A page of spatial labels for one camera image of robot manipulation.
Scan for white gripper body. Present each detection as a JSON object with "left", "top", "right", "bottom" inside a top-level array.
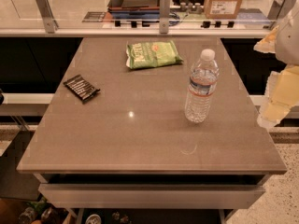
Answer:
[{"left": 275, "top": 0, "right": 299, "bottom": 65}]

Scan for clear plastic water bottle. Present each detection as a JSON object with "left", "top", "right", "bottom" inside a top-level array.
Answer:
[{"left": 184, "top": 49, "right": 219, "bottom": 123}]

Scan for metal glass bracket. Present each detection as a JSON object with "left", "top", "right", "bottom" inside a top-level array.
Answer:
[
  {"left": 159, "top": 0, "right": 170, "bottom": 34},
  {"left": 36, "top": 0, "right": 58, "bottom": 34},
  {"left": 263, "top": 0, "right": 297, "bottom": 29}
]

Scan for brown cardboard box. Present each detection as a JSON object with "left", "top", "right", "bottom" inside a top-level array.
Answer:
[{"left": 204, "top": 0, "right": 242, "bottom": 19}]

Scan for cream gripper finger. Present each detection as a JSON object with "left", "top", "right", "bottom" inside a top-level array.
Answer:
[
  {"left": 253, "top": 26, "right": 278, "bottom": 53},
  {"left": 257, "top": 64, "right": 299, "bottom": 129}
]

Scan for green chip bag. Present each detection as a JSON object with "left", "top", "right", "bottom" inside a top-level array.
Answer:
[{"left": 126, "top": 41, "right": 183, "bottom": 70}]

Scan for white rail shelf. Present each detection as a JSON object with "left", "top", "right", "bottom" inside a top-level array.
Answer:
[{"left": 0, "top": 93, "right": 53, "bottom": 116}]

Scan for right metal glass bracket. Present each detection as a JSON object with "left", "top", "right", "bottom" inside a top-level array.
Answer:
[{"left": 263, "top": 0, "right": 297, "bottom": 29}]

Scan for middle metal glass bracket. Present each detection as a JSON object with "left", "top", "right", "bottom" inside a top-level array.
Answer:
[{"left": 159, "top": 0, "right": 170, "bottom": 34}]

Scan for grey table drawer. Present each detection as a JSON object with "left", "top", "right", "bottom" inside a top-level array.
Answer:
[{"left": 39, "top": 184, "right": 265, "bottom": 209}]

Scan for left metal glass bracket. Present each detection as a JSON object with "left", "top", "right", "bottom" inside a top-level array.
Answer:
[{"left": 36, "top": 0, "right": 58, "bottom": 34}]

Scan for black striped snack packet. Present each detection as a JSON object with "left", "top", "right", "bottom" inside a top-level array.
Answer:
[{"left": 64, "top": 75, "right": 100, "bottom": 104}]

